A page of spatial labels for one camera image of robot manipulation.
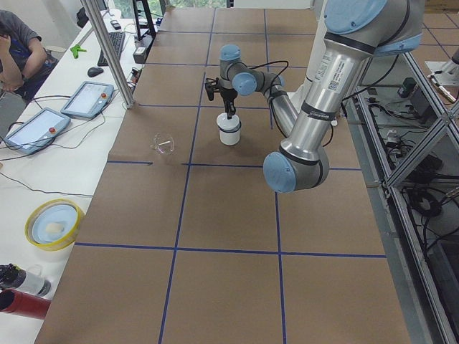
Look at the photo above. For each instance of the aluminium frame rail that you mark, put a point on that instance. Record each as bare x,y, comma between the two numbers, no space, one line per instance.
408,108

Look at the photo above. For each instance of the red cylinder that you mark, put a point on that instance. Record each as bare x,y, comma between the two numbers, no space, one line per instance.
23,304

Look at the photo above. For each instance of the light blue plate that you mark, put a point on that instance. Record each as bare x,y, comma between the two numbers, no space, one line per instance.
62,213

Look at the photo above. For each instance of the white food piece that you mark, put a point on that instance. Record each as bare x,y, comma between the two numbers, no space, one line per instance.
54,228

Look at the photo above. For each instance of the white enamel cup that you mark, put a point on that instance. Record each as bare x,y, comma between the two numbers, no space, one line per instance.
230,136

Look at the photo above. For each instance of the green plastic clamp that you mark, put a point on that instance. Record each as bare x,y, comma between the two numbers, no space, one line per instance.
75,50

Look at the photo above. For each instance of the black phone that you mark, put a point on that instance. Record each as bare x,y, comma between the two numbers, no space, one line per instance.
115,24

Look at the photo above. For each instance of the teach pendant tablet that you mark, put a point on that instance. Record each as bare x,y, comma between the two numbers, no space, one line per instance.
88,100
38,132

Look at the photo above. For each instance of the yellow tape roll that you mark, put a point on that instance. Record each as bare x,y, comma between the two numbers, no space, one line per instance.
61,243

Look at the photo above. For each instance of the black computer mouse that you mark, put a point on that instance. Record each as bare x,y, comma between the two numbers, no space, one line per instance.
94,71

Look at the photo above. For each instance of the near teach pendant tablet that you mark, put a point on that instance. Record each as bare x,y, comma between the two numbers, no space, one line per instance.
38,132

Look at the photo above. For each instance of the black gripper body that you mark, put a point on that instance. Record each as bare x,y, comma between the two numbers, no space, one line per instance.
228,94

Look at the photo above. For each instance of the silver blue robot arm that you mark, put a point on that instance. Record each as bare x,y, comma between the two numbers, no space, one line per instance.
355,31

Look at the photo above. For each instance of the clear bottle black cap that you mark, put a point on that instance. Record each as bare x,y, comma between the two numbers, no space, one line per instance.
14,277

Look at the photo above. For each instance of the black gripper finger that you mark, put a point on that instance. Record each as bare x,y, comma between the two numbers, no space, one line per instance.
227,109
232,109

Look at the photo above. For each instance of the aluminium frame post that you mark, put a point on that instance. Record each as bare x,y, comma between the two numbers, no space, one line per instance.
101,32

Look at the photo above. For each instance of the seated person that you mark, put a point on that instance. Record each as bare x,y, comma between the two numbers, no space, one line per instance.
25,63

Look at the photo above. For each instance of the white cup lid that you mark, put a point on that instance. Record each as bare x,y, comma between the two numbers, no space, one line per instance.
228,125

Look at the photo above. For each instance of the grey power box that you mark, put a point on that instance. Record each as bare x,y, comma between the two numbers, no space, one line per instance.
142,48

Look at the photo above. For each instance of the far teach pendant tablet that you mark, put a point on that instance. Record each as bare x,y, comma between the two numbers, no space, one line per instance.
88,100

